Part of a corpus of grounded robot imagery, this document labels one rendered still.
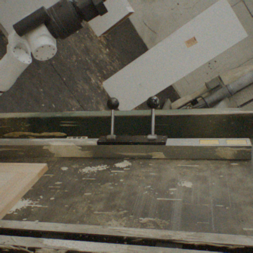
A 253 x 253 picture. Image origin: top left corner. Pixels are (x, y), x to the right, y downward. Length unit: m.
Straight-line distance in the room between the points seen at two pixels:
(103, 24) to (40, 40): 5.10
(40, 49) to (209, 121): 0.59
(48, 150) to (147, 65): 3.75
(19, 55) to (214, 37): 3.76
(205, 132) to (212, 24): 3.48
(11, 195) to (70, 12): 0.48
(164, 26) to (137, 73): 4.43
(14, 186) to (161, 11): 8.36
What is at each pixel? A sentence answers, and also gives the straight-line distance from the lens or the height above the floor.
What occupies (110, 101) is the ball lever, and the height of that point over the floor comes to 1.45.
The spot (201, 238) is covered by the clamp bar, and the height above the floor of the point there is 1.63.
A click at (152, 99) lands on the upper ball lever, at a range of 0.90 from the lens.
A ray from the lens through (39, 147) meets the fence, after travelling 1.00.
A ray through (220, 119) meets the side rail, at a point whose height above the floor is 1.66.
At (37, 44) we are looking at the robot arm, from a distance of 0.89.
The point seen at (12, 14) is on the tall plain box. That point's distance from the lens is 3.59.
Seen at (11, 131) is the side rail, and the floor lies 0.96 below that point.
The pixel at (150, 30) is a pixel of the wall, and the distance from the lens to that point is 9.05.
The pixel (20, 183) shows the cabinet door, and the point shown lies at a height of 1.22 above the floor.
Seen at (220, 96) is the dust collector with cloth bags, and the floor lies 1.21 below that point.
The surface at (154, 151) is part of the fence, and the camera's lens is 0.89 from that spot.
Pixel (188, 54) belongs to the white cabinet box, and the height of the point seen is 1.30.
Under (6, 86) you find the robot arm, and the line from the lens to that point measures 1.02.
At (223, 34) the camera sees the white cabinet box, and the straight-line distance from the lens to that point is 4.54.
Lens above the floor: 1.80
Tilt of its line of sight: 22 degrees down
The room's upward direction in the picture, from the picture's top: 59 degrees clockwise
